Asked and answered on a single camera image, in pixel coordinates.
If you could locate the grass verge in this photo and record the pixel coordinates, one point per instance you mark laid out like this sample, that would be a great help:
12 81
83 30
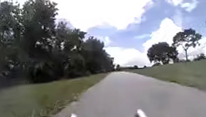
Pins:
32 99

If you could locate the grey asphalt path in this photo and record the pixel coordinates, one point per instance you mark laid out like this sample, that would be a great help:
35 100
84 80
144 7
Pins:
126 93

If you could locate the dense wood of trees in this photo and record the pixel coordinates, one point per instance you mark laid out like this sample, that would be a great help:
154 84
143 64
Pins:
37 44

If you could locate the tall thin-trunk tree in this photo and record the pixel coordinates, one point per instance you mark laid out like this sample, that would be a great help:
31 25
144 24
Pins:
186 38

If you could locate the broad dark tree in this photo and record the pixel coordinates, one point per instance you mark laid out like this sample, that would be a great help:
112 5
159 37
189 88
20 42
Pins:
162 52

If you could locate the grass slope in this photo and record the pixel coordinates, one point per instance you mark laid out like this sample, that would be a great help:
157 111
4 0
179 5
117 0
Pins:
188 72

